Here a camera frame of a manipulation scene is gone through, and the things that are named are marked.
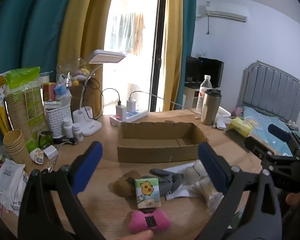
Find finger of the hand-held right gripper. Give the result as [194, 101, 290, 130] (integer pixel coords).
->
[267, 124, 294, 153]
[244, 136, 275, 167]

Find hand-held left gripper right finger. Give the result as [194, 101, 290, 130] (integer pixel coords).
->
[195, 142, 283, 240]

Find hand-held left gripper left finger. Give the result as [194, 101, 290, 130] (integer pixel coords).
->
[17, 141, 106, 240]

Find bubble wrap bundle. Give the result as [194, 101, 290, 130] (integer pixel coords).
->
[190, 176, 227, 216]

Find brown plush toy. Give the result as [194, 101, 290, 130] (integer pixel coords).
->
[112, 170, 141, 198]

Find cardboard box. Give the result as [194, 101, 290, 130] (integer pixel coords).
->
[117, 121, 208, 163]

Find duck print tissue pack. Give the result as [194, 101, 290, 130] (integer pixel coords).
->
[134, 177, 162, 210]

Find person's right hand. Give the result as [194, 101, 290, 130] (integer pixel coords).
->
[285, 192, 300, 207]

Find person's left hand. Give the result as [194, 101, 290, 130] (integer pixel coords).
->
[120, 230, 154, 240]

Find blue printed blanket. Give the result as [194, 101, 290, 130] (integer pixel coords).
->
[239, 106, 298, 156]

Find yellow sponge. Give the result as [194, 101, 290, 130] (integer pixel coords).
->
[229, 117, 253, 138]

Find white pill bottle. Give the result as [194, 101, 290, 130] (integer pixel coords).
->
[62, 118, 74, 138]
[72, 123, 84, 142]

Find white cube charger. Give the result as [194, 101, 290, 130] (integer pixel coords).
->
[43, 146, 58, 160]

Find grey bed headboard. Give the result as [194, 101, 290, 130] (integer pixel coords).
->
[236, 60, 300, 130]

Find white plastic basket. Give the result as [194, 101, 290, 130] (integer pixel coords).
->
[44, 104, 73, 138]

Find steel tumbler black lid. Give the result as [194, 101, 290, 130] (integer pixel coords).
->
[200, 89, 222, 126]

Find white power strip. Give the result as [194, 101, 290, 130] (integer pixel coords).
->
[109, 109, 149, 127]

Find brown paper bag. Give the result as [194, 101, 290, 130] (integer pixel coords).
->
[68, 84, 91, 113]

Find pink bone plush toy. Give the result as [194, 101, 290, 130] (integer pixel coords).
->
[128, 209, 171, 233]

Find stack of brown paper cups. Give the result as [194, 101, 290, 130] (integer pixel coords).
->
[2, 129, 28, 165]

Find clear water bottle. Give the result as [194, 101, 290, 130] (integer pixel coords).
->
[196, 75, 213, 114]

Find white wet wipes pack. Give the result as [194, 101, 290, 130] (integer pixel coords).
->
[0, 158, 28, 211]

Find white and blue charger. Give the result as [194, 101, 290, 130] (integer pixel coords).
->
[126, 99, 138, 113]

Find red can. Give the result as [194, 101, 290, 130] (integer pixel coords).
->
[42, 82, 57, 102]

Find green bag of paper cups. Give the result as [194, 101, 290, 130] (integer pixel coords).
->
[4, 66, 50, 151]

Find black monitor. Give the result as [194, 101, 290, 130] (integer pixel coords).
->
[185, 56, 225, 88]

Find bag of small plush toys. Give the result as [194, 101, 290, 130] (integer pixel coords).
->
[73, 67, 91, 82]

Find yellow snack bag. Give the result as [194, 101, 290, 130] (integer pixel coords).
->
[0, 76, 11, 136]

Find white desk lamp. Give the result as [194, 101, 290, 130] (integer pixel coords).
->
[72, 49, 127, 137]

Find white air conditioner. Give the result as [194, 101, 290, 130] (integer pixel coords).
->
[206, 10, 248, 23]

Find yellow curtain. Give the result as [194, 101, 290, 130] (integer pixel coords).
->
[57, 0, 117, 120]
[162, 0, 185, 112]

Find teal curtain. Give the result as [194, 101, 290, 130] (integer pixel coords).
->
[177, 0, 197, 110]
[0, 0, 77, 140]

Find hanging clothes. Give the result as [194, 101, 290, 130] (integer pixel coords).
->
[109, 12, 146, 57]

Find black cable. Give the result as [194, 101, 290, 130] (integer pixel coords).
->
[83, 76, 122, 120]

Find grey cable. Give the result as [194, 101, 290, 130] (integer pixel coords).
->
[129, 91, 198, 113]

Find black door frame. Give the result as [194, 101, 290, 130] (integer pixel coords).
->
[149, 0, 168, 113]

